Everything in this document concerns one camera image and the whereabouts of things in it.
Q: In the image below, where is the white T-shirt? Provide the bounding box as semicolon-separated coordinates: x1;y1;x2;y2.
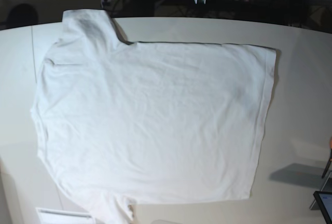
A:
31;9;276;223

